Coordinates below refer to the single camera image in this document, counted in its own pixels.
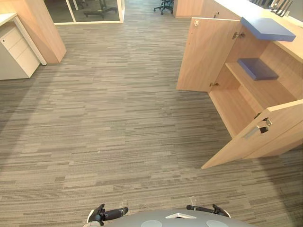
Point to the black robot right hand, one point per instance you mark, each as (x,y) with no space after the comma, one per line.
(203,209)

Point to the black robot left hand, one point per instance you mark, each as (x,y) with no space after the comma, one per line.
(111,213)

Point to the black-headed cabinet key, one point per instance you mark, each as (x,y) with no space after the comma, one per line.
(264,129)

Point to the silver door lock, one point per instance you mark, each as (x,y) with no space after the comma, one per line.
(268,122)

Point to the wooden office cabinet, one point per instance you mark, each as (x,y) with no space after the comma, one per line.
(236,104)

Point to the silver cabinet hinge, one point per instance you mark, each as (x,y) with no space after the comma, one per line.
(237,35)
(214,84)

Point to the wooden cabinet shelf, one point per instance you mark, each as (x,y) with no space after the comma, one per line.
(260,91)

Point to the dark blue folder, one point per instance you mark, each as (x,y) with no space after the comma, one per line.
(258,68)

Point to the hinged wooden cabinet door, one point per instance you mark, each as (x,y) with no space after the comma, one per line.
(206,54)

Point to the large blue folder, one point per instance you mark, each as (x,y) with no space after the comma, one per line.
(270,28)

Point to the wooden low cabinet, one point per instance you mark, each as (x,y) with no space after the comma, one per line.
(189,8)

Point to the black office chair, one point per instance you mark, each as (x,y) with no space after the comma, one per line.
(163,6)

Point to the grey robot torso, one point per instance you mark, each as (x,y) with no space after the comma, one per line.
(142,220)

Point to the silver hinge plate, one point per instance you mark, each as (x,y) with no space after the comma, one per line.
(196,23)

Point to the white-framed glass partition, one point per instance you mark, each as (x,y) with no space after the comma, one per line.
(94,22)

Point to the white desk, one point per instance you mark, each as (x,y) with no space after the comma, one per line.
(29,39)

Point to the tall wooden partition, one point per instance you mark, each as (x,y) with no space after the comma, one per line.
(45,30)

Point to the black wheeled stand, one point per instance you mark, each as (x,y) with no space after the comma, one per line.
(101,10)

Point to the white drawer pedestal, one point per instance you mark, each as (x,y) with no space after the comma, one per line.
(16,54)

